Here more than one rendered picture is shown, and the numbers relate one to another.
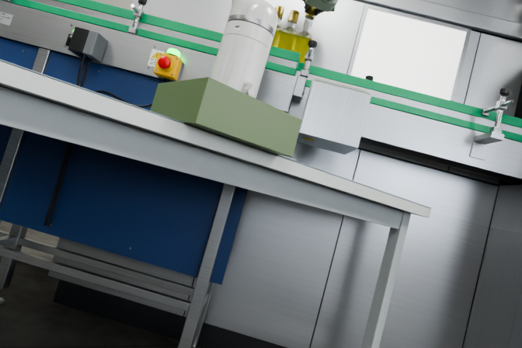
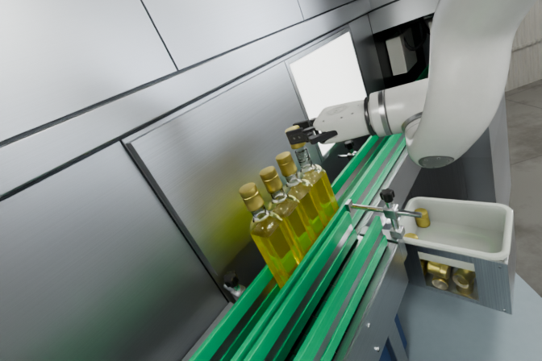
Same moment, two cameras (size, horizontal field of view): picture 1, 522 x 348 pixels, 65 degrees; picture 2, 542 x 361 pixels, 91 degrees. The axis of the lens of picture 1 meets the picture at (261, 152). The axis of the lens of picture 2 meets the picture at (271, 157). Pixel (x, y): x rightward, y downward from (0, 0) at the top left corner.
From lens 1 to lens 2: 1.47 m
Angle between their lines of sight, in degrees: 50
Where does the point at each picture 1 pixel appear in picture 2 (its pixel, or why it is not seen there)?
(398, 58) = (333, 98)
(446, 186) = not seen: hidden behind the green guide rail
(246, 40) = not seen: outside the picture
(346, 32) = (292, 112)
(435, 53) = (345, 69)
